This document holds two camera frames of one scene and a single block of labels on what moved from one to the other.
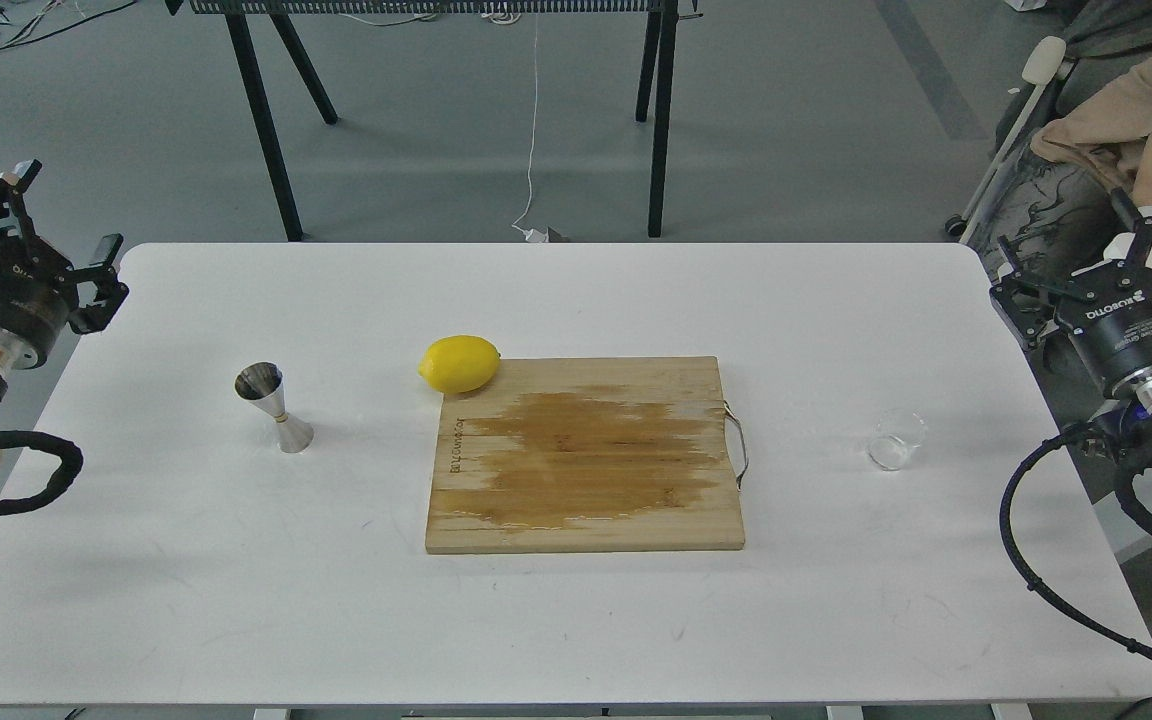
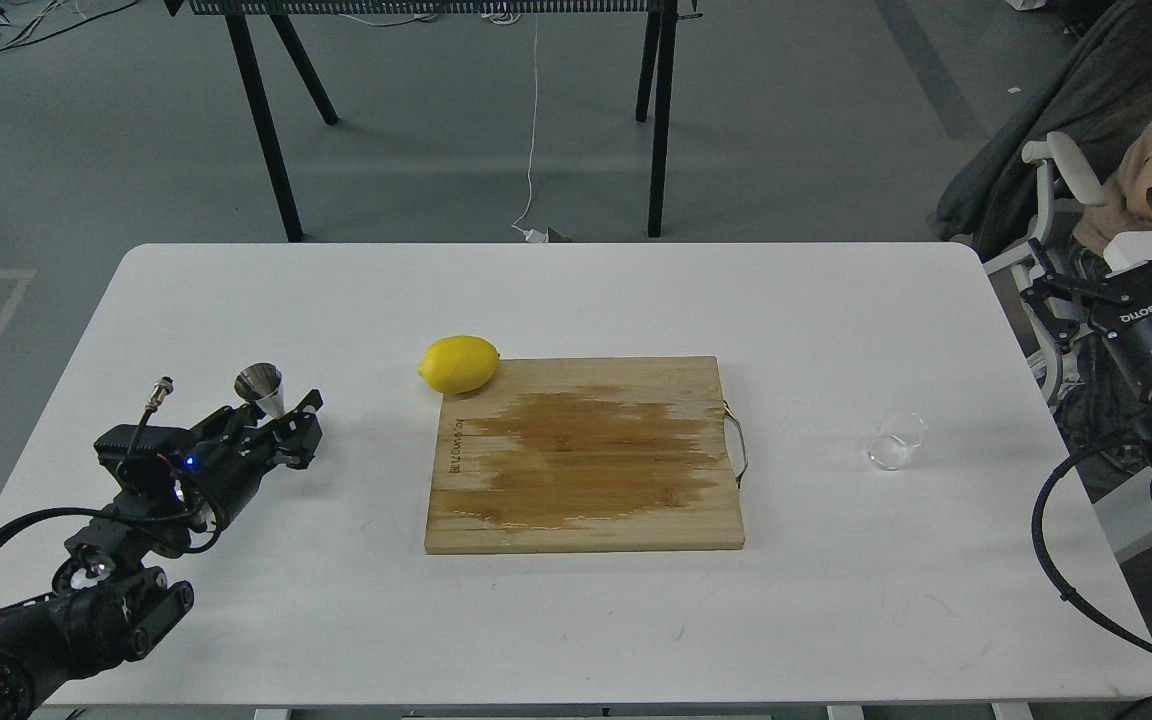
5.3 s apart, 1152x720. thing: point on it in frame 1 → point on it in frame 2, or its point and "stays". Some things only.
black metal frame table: (656, 77) stays
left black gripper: (14, 305) → (224, 463)
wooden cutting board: (585, 454) stays
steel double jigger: (262, 384) stays
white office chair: (1042, 61) → (1014, 269)
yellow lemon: (459, 363) stays
